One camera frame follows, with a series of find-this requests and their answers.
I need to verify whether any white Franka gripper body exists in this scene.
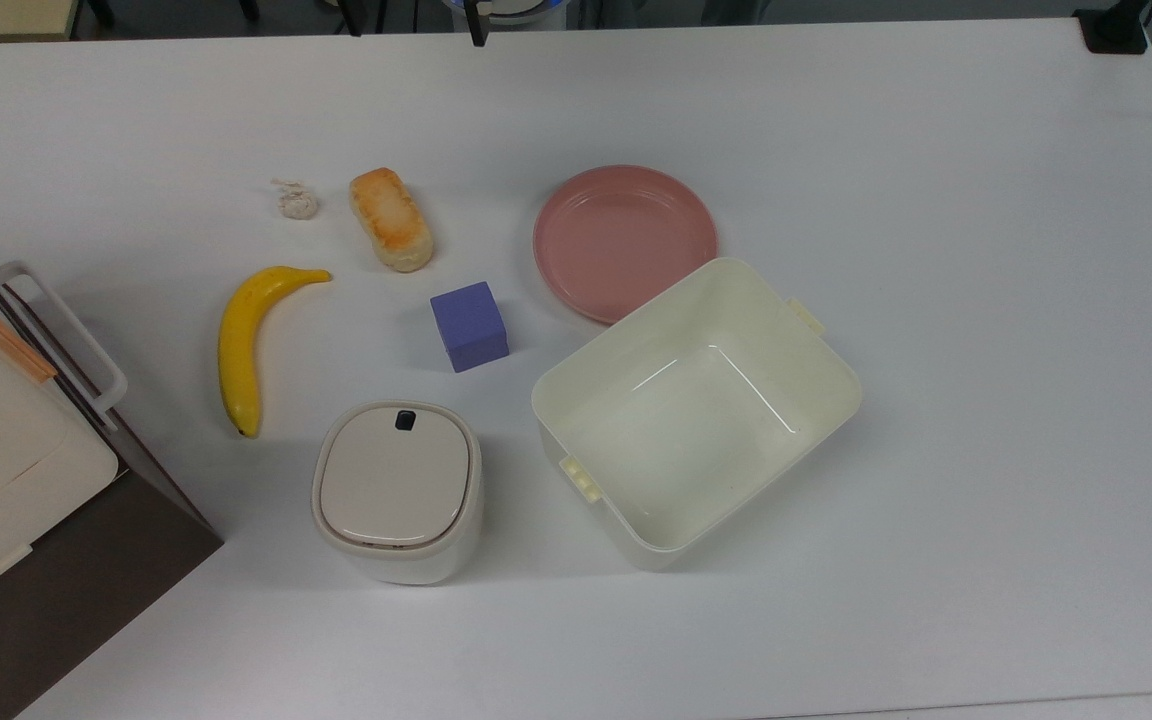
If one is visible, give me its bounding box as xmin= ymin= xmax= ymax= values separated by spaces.
xmin=441 ymin=0 xmax=572 ymax=21

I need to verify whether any beige trash can lid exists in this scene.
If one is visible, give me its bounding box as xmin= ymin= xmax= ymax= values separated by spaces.
xmin=320 ymin=404 xmax=473 ymax=547

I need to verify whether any white desktop trash can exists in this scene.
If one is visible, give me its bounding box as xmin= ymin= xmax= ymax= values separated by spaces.
xmin=311 ymin=400 xmax=485 ymax=586

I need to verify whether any toasted bread loaf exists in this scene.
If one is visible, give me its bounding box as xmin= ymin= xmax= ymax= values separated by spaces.
xmin=350 ymin=167 xmax=435 ymax=273

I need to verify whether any small white garlic bulb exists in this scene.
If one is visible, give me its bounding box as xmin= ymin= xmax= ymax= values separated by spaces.
xmin=271 ymin=178 xmax=320 ymax=221

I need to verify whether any pink plate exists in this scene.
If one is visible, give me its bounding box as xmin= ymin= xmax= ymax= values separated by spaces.
xmin=533 ymin=165 xmax=718 ymax=326

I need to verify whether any purple foam cube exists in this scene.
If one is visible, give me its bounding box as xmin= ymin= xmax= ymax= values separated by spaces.
xmin=429 ymin=281 xmax=511 ymax=374

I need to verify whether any yellow banana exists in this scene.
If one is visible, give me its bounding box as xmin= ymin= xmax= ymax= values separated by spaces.
xmin=218 ymin=266 xmax=333 ymax=439

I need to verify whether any cream plastic storage bin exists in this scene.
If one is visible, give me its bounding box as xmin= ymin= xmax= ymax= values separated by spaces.
xmin=531 ymin=257 xmax=864 ymax=573

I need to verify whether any brown and white oven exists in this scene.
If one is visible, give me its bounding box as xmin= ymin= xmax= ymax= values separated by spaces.
xmin=0 ymin=218 xmax=225 ymax=720

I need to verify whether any white oven door handle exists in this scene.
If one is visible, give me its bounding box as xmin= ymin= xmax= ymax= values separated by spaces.
xmin=0 ymin=260 xmax=129 ymax=416

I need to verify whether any black table clamp mount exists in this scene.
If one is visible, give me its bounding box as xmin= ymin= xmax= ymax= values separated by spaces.
xmin=1074 ymin=5 xmax=1152 ymax=56

